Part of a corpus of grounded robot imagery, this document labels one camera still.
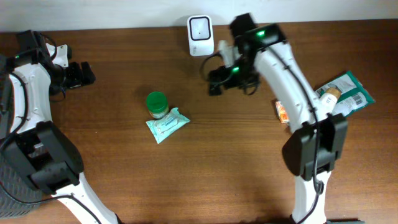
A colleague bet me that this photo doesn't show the orange tissue pack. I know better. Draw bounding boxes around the orange tissue pack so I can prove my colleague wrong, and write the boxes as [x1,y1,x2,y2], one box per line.
[275,101,289,123]

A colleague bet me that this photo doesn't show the green lid jar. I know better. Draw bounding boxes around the green lid jar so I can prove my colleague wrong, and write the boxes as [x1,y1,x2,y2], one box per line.
[146,91,169,119]

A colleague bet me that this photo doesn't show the mint wet wipes pack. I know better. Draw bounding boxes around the mint wet wipes pack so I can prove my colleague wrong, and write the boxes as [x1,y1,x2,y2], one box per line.
[146,108,190,144]

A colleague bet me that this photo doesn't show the white tube with cork cap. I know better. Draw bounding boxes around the white tube with cork cap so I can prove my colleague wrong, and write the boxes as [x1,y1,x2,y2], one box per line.
[317,87,341,114]

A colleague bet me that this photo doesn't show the green glove package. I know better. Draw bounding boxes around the green glove package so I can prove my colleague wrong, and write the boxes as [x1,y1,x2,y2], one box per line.
[315,71,376,116]

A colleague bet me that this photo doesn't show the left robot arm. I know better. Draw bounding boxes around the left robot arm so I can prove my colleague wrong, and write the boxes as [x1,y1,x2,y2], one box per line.
[1,30,120,223]

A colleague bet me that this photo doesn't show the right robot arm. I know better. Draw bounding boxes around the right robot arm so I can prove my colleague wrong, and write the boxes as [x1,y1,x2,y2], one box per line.
[206,13,348,223]

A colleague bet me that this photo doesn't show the white barcode scanner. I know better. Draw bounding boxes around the white barcode scanner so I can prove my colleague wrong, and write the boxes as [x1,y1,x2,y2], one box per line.
[187,15,214,57]

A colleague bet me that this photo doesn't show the grey plastic basket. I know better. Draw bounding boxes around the grey plastic basket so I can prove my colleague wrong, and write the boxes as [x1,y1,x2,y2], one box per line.
[1,156,42,220]

